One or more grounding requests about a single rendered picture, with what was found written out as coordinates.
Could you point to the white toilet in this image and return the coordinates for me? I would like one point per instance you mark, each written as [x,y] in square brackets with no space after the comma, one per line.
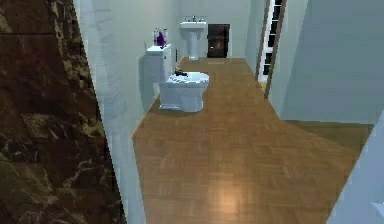
[181,90]

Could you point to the small black object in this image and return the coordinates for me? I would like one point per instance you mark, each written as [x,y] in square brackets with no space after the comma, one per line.
[180,72]

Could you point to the purple bottle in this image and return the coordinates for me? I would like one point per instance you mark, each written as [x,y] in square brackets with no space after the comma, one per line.
[160,39]

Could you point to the clear bottle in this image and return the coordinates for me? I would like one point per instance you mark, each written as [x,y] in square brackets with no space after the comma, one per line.
[165,36]

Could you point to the wooden framed glass door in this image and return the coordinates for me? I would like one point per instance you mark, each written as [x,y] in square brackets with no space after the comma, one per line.
[270,40]

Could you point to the white pedestal sink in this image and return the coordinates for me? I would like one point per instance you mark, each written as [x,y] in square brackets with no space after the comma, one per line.
[193,33]

